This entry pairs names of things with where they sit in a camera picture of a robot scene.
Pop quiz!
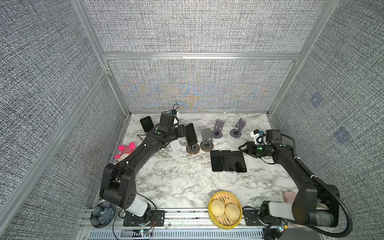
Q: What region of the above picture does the black phone with purple edge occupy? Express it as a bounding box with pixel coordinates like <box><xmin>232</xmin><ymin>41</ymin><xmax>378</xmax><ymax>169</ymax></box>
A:
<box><xmin>221</xmin><ymin>150</ymin><xmax>236</xmax><ymax>172</ymax></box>

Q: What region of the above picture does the right arm mounting base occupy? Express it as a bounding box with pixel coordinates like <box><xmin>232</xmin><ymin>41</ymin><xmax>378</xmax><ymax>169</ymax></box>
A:
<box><xmin>243</xmin><ymin>206</ymin><xmax>273</xmax><ymax>227</ymax></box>

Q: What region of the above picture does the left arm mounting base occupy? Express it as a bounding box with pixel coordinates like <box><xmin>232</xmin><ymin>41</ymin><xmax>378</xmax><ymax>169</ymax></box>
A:
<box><xmin>123</xmin><ymin>210</ymin><xmax>166</xmax><ymax>228</ymax></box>

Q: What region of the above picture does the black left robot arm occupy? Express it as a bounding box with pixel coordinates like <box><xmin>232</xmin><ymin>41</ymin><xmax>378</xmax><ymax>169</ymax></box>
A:
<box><xmin>100</xmin><ymin>125</ymin><xmax>185</xmax><ymax>209</ymax></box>

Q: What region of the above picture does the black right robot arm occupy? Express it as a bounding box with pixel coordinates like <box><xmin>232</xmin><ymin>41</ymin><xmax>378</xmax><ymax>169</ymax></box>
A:
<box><xmin>238</xmin><ymin>130</ymin><xmax>340</xmax><ymax>227</ymax></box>

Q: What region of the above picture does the black phone on wooden stand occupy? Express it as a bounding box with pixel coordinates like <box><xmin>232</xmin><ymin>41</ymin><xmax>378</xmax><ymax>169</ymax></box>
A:
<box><xmin>185</xmin><ymin>123</ymin><xmax>198</xmax><ymax>147</ymax></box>

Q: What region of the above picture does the purple right phone stand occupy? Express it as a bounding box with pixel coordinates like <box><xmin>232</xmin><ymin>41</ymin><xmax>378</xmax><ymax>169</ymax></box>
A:
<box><xmin>230</xmin><ymin>118</ymin><xmax>246</xmax><ymax>139</ymax></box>

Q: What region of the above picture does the white folding phone stand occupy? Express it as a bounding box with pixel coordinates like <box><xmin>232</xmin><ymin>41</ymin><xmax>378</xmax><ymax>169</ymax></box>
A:
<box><xmin>170</xmin><ymin>140</ymin><xmax>182</xmax><ymax>152</ymax></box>

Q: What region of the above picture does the wooden base phone stand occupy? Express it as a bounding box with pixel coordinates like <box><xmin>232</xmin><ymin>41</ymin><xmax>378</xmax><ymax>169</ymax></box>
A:
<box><xmin>186</xmin><ymin>144</ymin><xmax>200</xmax><ymax>155</ymax></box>

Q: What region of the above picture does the wooden base grey plate stand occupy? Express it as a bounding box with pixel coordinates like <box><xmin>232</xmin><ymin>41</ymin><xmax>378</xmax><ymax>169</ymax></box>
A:
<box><xmin>200</xmin><ymin>128</ymin><xmax>214</xmax><ymax>152</ymax></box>

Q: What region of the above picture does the purple round phone stand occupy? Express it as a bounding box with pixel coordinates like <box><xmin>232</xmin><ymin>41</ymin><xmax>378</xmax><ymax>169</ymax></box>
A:
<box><xmin>212</xmin><ymin>119</ymin><xmax>225</xmax><ymax>139</ymax></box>

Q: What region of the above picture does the pink phone case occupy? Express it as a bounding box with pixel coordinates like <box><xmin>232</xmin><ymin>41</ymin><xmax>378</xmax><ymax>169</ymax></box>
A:
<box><xmin>283</xmin><ymin>192</ymin><xmax>297</xmax><ymax>203</ymax></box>

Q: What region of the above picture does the pink striped plush toy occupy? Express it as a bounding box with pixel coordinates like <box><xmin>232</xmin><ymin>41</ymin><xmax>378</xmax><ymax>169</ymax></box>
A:
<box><xmin>114</xmin><ymin>142</ymin><xmax>136</xmax><ymax>165</ymax></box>

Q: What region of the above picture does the right steamed bun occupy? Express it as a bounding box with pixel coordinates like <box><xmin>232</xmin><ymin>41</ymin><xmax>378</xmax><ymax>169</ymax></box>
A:
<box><xmin>225</xmin><ymin>203</ymin><xmax>241</xmax><ymax>222</ymax></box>

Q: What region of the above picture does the steamed bun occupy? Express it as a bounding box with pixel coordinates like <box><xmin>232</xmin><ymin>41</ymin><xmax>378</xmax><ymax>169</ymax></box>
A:
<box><xmin>211</xmin><ymin>199</ymin><xmax>226</xmax><ymax>217</ymax></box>
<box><xmin>225</xmin><ymin>203</ymin><xmax>241</xmax><ymax>222</ymax></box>

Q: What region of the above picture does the yellow bamboo steamer basket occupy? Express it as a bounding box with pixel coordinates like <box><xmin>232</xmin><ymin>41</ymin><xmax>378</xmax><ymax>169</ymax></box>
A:
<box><xmin>208</xmin><ymin>191</ymin><xmax>243</xmax><ymax>230</ymax></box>

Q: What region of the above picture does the left steamed bun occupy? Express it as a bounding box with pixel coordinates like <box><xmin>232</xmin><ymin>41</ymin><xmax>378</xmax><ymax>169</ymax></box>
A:
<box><xmin>211</xmin><ymin>199</ymin><xmax>226</xmax><ymax>217</ymax></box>

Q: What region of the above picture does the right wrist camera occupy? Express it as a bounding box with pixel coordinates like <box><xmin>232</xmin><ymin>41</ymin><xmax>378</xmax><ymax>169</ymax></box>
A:
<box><xmin>250</xmin><ymin>129</ymin><xmax>266</xmax><ymax>145</ymax></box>

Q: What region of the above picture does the thin black left cable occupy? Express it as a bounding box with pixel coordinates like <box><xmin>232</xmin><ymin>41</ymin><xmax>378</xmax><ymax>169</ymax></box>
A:
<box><xmin>112</xmin><ymin>191</ymin><xmax>158</xmax><ymax>240</ymax></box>

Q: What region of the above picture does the aluminium front rail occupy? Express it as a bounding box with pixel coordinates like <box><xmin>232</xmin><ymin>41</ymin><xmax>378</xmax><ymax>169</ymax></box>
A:
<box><xmin>75</xmin><ymin>208</ymin><xmax>264</xmax><ymax>240</ymax></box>

